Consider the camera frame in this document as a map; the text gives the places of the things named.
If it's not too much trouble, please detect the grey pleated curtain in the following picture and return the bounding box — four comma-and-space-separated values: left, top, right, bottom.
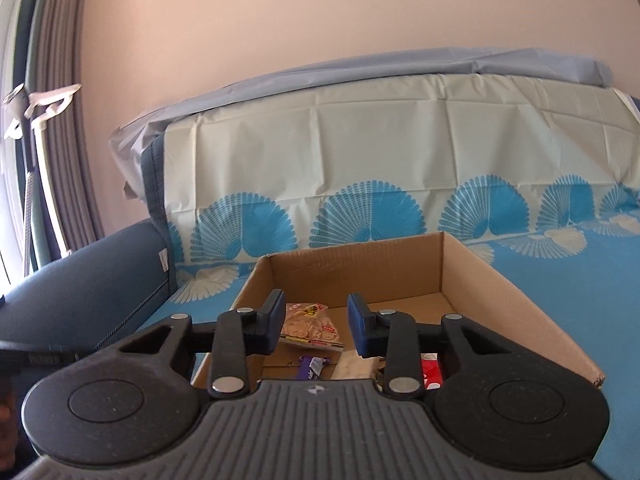
25, 0, 106, 261

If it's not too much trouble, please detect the grey-blue cloth cover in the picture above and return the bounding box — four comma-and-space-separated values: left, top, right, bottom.
109, 47, 613, 186

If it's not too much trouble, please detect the blue fan-print sheet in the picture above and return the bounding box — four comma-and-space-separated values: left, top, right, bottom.
165, 72, 640, 480

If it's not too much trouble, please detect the clear peanut bag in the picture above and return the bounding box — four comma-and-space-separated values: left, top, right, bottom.
279, 301, 346, 351

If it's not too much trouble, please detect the gold crinkled snack packet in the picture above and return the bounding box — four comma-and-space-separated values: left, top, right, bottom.
332, 350, 386, 381

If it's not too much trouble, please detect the cardboard box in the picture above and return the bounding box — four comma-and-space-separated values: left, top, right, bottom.
192, 232, 606, 391

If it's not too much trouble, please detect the window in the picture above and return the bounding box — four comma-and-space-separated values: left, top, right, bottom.
0, 0, 38, 301

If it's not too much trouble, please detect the white curtain tie-back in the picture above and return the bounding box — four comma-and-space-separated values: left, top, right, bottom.
0, 82, 83, 141

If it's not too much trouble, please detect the purple snack packet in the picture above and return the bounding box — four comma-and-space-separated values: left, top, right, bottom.
298, 355, 333, 380

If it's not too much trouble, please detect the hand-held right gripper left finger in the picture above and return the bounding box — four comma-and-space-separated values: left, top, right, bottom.
117, 289, 287, 401

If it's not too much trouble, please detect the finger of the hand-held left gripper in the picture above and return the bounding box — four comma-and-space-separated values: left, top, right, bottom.
0, 340, 93, 368

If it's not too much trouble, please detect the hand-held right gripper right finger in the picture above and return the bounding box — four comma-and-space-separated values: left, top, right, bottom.
347, 292, 505, 395

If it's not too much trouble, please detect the long red snack packet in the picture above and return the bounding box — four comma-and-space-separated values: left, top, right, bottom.
421, 357, 443, 391

